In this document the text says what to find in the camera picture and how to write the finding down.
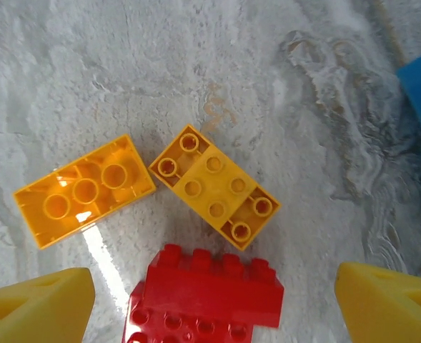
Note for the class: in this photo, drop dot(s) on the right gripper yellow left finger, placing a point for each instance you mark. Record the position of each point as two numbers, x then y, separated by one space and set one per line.
35 311

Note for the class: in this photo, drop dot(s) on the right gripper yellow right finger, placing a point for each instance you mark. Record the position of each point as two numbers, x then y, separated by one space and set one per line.
392 307

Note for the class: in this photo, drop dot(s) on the red lego brick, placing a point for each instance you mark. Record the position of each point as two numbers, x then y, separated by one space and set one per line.
160 328
213 289

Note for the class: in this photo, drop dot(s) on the orange two-by-four lego brick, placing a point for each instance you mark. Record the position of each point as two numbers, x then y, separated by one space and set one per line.
85 191

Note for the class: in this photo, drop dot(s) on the orange stepped lego brick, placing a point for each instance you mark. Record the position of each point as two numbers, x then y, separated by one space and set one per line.
213 186

